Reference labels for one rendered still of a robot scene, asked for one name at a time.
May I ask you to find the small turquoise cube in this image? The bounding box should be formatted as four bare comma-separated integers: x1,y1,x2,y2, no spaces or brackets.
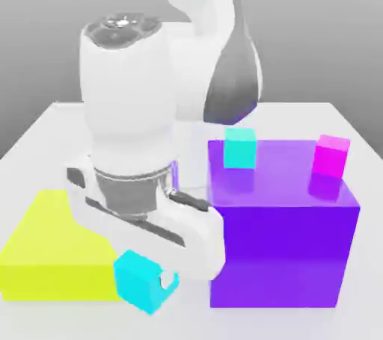
223,127,257,170

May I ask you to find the small cyan cube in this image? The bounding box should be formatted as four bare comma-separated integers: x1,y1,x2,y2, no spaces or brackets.
112,249,180,316

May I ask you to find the large purple box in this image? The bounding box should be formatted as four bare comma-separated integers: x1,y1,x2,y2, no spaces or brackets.
207,138,361,309

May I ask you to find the large yellow box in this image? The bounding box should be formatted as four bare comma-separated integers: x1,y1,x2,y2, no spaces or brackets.
0,189,126,303

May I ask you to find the small magenta cube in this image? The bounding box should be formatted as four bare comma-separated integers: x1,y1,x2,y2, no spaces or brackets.
310,134,352,179

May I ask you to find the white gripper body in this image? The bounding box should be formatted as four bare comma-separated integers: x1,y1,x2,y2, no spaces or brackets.
66,179,227,282

